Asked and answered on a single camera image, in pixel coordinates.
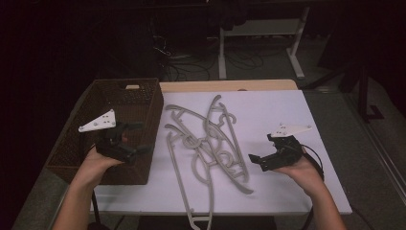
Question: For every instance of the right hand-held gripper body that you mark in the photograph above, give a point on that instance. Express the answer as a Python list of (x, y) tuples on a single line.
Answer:
[(287, 150)]

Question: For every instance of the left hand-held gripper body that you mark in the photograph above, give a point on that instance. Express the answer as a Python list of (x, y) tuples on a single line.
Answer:
[(99, 123)]

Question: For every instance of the brown wicker basket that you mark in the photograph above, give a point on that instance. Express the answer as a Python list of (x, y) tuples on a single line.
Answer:
[(143, 105)]

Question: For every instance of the grey plastic clothes hanger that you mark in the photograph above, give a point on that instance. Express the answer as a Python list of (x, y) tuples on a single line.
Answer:
[(178, 179), (214, 102), (237, 187), (174, 127), (194, 112)]

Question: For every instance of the person's right hand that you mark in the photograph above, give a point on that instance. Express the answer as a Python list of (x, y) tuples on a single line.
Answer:
[(306, 175)]

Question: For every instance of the person's left hand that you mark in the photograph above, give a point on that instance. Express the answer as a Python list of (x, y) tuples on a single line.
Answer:
[(92, 166)]

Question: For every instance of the white table cover board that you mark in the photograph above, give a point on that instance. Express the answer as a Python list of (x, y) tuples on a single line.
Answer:
[(271, 108)]

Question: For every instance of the dark metal stand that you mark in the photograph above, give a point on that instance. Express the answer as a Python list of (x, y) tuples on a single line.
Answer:
[(364, 96)]

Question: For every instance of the white metal desk frame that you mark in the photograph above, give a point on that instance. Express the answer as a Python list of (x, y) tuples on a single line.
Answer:
[(221, 57)]

